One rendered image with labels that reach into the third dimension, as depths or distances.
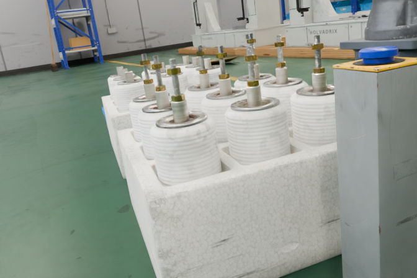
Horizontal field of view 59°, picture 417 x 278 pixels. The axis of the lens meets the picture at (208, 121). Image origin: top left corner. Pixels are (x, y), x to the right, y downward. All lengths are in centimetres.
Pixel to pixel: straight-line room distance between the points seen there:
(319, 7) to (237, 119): 290
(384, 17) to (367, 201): 48
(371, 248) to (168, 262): 25
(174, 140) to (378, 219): 26
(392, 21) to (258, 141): 43
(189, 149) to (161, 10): 688
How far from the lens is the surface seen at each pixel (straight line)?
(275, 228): 56
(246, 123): 53
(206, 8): 522
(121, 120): 100
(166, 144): 50
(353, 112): 45
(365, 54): 44
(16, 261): 82
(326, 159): 56
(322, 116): 59
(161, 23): 732
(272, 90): 69
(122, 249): 74
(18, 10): 693
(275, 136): 54
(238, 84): 80
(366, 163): 45
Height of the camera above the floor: 38
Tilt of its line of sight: 15 degrees down
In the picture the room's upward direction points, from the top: 8 degrees counter-clockwise
